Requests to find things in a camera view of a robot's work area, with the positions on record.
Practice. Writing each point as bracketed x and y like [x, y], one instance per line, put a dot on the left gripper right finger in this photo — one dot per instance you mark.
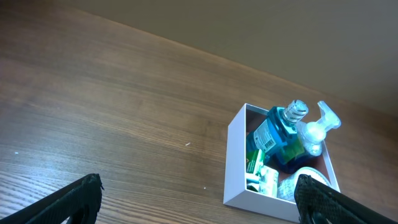
[319, 203]

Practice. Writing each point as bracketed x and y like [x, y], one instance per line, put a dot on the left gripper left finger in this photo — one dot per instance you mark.
[78, 202]

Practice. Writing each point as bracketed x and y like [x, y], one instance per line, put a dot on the cotton swab round container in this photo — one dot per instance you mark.
[286, 188]

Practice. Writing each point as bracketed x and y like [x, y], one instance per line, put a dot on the clear foam pump bottle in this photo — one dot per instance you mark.
[309, 140]

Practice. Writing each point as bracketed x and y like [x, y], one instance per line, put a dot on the teal mouthwash bottle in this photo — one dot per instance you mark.
[278, 129]

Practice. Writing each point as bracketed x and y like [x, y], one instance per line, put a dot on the blue disposable razor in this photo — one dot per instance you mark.
[253, 179]

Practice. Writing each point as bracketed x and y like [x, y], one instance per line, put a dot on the pink cardboard box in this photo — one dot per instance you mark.
[237, 192]

